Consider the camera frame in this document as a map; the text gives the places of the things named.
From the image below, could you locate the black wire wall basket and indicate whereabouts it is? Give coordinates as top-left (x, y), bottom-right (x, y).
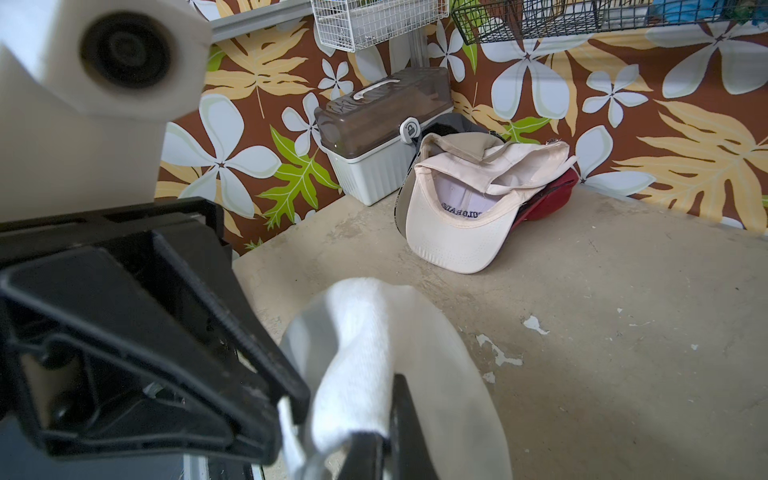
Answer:
top-left (450, 0), bottom-right (767, 45)

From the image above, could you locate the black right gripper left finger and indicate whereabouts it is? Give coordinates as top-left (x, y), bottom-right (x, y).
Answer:
top-left (337, 432), bottom-right (386, 480)

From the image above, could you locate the red baseball cap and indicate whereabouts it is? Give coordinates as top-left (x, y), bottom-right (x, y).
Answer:
top-left (512, 168), bottom-right (580, 229)

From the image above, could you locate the dark grey baseball cap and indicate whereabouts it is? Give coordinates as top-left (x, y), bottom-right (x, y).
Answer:
top-left (409, 112), bottom-right (489, 169)

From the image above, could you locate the white wire wall basket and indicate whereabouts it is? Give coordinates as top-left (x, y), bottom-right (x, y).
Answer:
top-left (311, 0), bottom-right (450, 53)

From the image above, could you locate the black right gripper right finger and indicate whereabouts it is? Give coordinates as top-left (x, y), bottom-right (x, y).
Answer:
top-left (389, 374), bottom-right (438, 480)

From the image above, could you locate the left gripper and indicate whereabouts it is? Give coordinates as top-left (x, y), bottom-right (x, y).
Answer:
top-left (1, 1), bottom-right (223, 271)

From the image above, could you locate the white New York baseball cap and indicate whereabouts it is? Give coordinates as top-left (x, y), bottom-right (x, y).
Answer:
top-left (278, 278), bottom-right (513, 479)

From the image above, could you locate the beige baseball cap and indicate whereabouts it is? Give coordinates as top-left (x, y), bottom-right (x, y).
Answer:
top-left (394, 131), bottom-right (505, 238)

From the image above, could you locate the white box with brown lid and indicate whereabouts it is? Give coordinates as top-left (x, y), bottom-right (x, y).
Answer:
top-left (315, 67), bottom-right (454, 206)

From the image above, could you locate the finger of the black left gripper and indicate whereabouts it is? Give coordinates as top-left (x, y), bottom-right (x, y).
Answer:
top-left (1, 230), bottom-right (310, 464)

